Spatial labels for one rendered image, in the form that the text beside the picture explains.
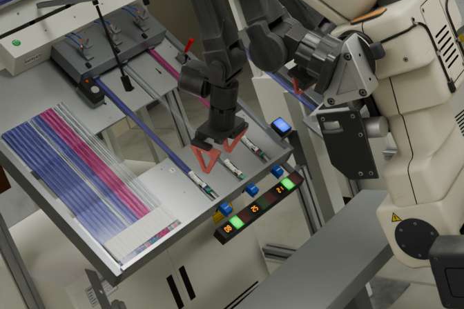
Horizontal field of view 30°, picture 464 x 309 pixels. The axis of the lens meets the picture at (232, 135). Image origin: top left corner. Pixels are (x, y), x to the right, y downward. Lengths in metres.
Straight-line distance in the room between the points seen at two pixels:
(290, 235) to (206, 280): 0.94
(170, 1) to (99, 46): 3.77
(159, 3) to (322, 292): 4.42
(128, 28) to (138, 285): 0.78
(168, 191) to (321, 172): 0.65
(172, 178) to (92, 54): 0.45
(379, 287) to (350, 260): 1.00
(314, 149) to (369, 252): 0.73
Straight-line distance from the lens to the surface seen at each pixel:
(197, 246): 2.78
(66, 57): 2.56
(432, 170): 1.83
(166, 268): 2.71
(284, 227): 3.78
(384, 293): 3.11
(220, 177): 2.46
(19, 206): 5.06
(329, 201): 2.90
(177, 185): 2.41
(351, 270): 2.12
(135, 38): 2.65
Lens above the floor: 1.65
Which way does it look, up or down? 19 degrees down
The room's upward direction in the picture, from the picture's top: 19 degrees counter-clockwise
